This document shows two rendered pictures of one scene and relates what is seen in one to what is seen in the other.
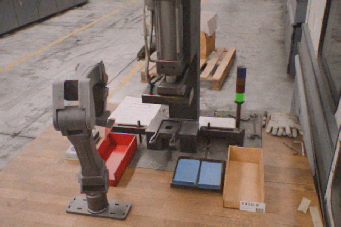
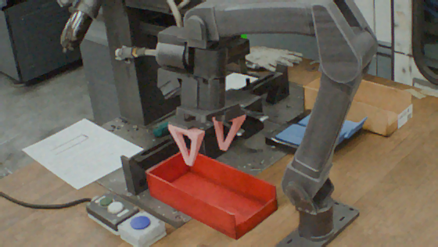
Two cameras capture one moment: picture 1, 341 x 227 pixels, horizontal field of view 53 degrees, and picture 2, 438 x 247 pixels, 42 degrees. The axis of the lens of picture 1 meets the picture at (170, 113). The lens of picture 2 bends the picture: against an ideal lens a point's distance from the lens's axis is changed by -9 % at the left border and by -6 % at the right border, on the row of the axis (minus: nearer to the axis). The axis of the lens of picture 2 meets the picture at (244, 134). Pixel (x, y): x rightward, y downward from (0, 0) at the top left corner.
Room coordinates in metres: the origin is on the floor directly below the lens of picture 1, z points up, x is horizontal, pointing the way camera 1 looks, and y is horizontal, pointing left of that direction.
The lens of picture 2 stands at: (0.45, 1.05, 1.61)
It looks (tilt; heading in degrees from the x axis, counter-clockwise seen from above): 29 degrees down; 302
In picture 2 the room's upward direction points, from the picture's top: 6 degrees counter-clockwise
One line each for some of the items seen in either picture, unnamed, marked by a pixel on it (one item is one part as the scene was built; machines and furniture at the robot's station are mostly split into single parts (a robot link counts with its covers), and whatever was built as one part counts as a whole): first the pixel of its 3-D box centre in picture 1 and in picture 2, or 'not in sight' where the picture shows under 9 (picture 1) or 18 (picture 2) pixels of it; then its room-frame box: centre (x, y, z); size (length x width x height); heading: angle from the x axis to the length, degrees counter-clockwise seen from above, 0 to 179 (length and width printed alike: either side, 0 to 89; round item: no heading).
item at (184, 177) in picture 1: (186, 170); (310, 134); (0.96, -0.05, 0.93); 0.15 x 0.07 x 0.03; 168
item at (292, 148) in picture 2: (198, 173); (314, 134); (0.97, -0.09, 0.91); 0.17 x 0.16 x 0.02; 77
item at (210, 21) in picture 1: (194, 34); not in sight; (4.70, -0.37, 0.40); 0.67 x 0.60 x 0.50; 159
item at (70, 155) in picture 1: (77, 154); (143, 234); (1.12, 0.37, 0.90); 0.07 x 0.07 x 0.06; 77
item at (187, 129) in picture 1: (172, 127); (217, 109); (1.17, -0.01, 0.98); 0.20 x 0.10 x 0.01; 77
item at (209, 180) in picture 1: (210, 172); (332, 119); (0.94, -0.13, 0.93); 0.15 x 0.07 x 0.03; 169
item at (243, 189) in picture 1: (245, 177); (357, 102); (0.91, -0.24, 0.93); 0.25 x 0.13 x 0.08; 167
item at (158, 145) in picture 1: (173, 137); (219, 126); (1.17, -0.01, 0.94); 0.20 x 0.10 x 0.07; 77
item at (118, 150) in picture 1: (112, 157); (210, 191); (1.06, 0.23, 0.93); 0.25 x 0.12 x 0.06; 167
